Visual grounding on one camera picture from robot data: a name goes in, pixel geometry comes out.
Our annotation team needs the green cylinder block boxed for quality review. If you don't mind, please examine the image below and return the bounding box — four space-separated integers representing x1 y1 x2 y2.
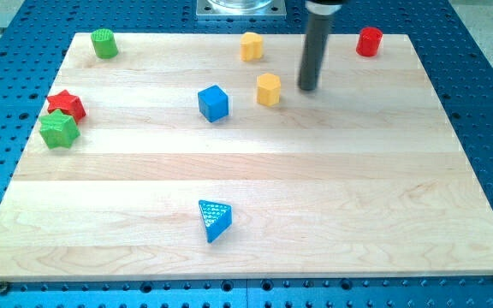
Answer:
90 28 118 59

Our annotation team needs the light wooden board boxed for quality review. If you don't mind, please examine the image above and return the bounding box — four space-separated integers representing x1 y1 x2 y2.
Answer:
0 33 493 281

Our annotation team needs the blue cube block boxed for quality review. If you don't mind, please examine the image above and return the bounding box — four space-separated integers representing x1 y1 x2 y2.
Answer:
198 85 229 122

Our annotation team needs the yellow heart block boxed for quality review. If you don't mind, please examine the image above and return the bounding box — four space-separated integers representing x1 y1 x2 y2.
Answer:
240 32 264 62

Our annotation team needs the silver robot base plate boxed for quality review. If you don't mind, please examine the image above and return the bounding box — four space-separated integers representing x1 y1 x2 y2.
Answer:
196 0 287 18

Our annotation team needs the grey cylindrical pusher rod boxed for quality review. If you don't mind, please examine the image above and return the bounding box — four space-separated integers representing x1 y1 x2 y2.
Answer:
298 0 345 92

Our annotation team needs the red cylinder block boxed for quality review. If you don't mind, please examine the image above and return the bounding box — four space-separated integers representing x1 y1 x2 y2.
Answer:
356 27 383 57

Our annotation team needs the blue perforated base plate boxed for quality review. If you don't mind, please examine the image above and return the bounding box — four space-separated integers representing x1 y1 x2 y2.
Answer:
0 1 493 307

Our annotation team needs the blue triangle block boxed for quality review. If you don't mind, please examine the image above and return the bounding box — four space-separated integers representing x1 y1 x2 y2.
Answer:
199 200 233 243

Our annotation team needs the green star block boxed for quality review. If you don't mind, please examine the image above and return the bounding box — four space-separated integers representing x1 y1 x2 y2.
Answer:
39 109 80 149

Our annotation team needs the red star block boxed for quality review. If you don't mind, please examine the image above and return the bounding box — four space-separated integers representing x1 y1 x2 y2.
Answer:
47 90 86 123

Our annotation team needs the yellow hexagon block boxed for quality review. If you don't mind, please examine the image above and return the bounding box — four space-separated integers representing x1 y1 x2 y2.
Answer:
257 73 281 106

